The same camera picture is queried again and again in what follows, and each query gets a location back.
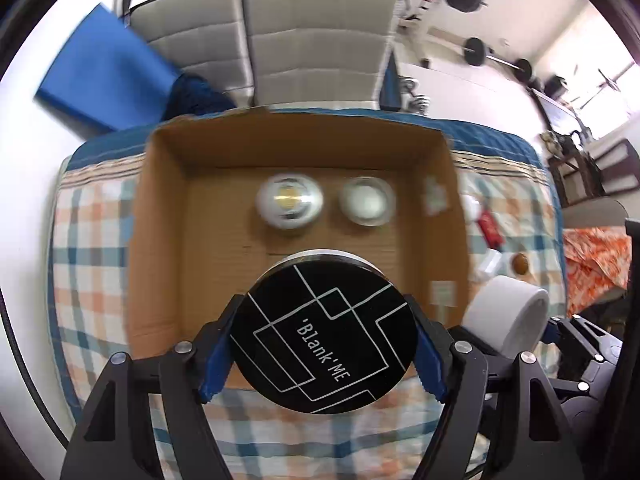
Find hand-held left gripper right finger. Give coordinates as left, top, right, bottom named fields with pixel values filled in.
left=406, top=295, right=587, bottom=480

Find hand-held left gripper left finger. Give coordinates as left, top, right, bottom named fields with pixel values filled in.
left=60, top=295, right=247, bottom=480

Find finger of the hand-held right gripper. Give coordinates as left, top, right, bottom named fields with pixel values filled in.
left=541, top=315, right=627, bottom=402

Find white cylindrical jar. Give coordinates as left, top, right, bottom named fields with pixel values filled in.
left=462, top=275, right=551, bottom=357

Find black round compact case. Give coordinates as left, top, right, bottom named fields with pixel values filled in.
left=231, top=249, right=420, bottom=416

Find cardboard box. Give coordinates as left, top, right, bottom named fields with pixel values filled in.
left=126, top=106, right=474, bottom=392

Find orange patterned cloth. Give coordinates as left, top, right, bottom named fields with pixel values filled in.
left=564, top=226, right=634, bottom=317

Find small white box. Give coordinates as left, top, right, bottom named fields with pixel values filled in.
left=476, top=249, right=503, bottom=282

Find red small bottle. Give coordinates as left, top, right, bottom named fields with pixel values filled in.
left=477, top=211, right=504, bottom=249

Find small white bottle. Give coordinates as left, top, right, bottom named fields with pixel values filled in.
left=462, top=194, right=484, bottom=222

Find plaid bed blanket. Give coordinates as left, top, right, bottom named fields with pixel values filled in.
left=50, top=107, right=568, bottom=480

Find dark wooden shelf unit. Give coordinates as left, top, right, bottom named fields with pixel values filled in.
left=541, top=129, right=640, bottom=207

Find clear glass jar white cream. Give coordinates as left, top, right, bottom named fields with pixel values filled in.
left=338, top=175, right=396, bottom=226

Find white round jar gold centre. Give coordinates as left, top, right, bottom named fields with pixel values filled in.
left=254, top=172, right=326, bottom=231

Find black monitor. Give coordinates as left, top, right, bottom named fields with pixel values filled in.
left=531, top=86, right=582, bottom=134

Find dark blue knitted cloth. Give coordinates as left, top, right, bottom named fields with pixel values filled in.
left=166, top=73, right=239, bottom=122

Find blue cloth beside headboard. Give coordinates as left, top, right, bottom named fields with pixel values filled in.
left=381, top=51, right=402, bottom=112

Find small black barbell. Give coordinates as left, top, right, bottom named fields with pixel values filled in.
left=461, top=36, right=534, bottom=82

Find blue exercise mat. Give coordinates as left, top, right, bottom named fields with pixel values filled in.
left=34, top=2, right=182, bottom=137

